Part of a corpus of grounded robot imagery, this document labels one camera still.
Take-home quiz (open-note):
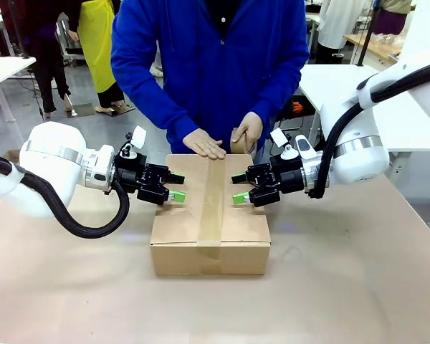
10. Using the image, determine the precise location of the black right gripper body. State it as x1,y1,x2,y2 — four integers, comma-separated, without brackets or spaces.
268,153,305,195

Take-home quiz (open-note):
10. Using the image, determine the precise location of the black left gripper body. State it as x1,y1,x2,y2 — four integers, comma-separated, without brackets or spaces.
113,153,159,195

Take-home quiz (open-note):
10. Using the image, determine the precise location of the brown packing tape roll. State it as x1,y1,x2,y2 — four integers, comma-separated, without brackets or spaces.
230,127,259,155

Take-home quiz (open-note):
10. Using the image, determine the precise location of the brown cardboard box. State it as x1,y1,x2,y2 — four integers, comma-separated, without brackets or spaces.
149,153,272,276

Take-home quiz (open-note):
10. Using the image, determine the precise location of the person's left forearm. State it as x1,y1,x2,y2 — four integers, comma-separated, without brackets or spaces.
249,60,302,125

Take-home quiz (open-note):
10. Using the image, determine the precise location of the person's right forearm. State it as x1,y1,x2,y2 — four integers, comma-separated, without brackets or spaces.
128,80,201,144

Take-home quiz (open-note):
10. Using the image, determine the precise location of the person's left hand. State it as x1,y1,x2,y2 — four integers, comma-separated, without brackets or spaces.
232,111,264,153

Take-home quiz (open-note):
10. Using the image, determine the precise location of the person's right hand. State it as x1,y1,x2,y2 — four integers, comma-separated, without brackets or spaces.
181,128,227,161

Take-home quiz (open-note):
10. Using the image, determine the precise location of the brown tape strip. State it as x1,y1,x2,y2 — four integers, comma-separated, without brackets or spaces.
196,157,229,262

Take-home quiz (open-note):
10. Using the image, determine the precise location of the green-edged floor platform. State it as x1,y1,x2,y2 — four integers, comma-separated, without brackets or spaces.
109,102,136,118

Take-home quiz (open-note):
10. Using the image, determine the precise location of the person in blue hoodie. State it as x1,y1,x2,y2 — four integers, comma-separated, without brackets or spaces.
110,0,311,164

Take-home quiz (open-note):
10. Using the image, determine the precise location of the person in dark clothes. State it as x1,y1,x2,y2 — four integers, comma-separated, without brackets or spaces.
21,0,73,120

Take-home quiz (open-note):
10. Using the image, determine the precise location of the person in yellow apron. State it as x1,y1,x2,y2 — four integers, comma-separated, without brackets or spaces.
67,0,135,115

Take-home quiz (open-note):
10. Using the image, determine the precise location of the wooden workbench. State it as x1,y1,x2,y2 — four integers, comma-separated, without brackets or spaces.
343,32,406,71

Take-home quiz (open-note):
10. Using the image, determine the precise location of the person in white coat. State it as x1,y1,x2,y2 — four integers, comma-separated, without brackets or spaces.
317,0,372,49

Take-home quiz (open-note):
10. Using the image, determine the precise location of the black pole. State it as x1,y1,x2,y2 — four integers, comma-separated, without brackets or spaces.
356,0,384,67

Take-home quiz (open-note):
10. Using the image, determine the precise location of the person in purple skirt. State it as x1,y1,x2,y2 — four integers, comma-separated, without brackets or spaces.
372,0,413,36

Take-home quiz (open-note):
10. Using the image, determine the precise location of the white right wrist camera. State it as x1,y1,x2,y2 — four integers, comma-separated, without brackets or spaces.
270,128,295,161

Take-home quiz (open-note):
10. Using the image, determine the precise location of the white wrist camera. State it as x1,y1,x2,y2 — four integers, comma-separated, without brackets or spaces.
123,125,148,158
270,128,295,161

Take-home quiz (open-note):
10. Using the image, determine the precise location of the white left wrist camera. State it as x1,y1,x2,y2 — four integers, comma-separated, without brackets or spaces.
123,125,148,158

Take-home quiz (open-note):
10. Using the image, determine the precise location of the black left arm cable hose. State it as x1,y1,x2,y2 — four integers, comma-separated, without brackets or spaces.
0,153,130,239

